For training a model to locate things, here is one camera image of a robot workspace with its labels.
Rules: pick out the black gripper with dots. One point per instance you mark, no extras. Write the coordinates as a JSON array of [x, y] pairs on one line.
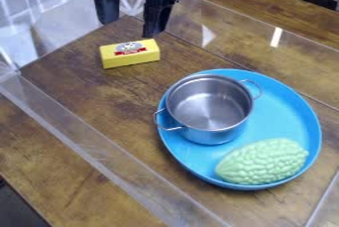
[[156, 16]]

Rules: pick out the yellow brick with label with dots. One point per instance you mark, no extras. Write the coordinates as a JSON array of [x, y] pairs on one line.
[[128, 53]]

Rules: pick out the small steel pot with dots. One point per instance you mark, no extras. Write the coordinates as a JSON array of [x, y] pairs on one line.
[[207, 108]]

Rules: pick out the green bitter gourd toy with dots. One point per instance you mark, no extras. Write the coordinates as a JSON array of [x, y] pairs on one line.
[[261, 162]]

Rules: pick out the blue round tray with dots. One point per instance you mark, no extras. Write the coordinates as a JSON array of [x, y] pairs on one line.
[[281, 116]]

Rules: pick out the clear acrylic enclosure wall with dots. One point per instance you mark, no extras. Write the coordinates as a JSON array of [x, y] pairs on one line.
[[80, 150]]

